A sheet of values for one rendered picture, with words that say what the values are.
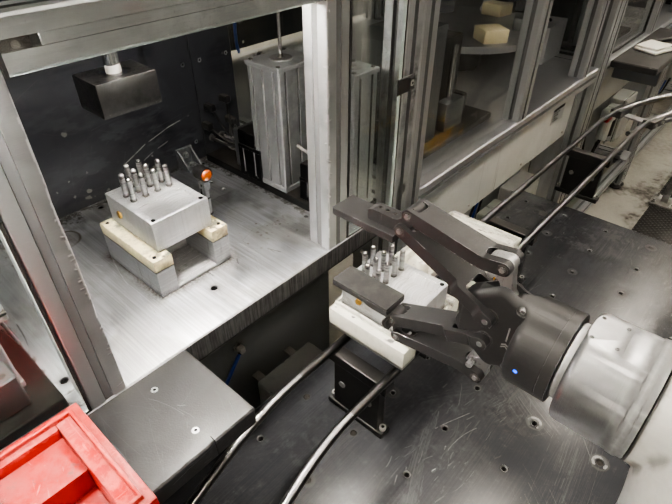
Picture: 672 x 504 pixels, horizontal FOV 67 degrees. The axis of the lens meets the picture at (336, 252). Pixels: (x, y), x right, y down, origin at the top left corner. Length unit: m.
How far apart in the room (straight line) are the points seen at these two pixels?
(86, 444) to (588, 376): 0.46
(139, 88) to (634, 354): 0.63
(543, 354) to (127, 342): 0.54
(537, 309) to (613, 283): 0.88
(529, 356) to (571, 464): 0.54
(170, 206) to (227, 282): 0.14
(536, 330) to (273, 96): 0.64
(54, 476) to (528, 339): 0.46
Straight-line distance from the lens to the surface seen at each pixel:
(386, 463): 0.86
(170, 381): 0.69
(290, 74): 0.90
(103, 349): 0.64
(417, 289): 0.76
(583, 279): 1.27
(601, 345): 0.39
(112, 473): 0.57
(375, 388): 0.77
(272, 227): 0.91
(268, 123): 0.94
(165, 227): 0.76
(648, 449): 0.40
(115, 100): 0.74
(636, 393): 0.39
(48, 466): 0.62
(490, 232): 0.98
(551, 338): 0.40
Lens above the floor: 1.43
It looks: 38 degrees down
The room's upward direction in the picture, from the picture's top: straight up
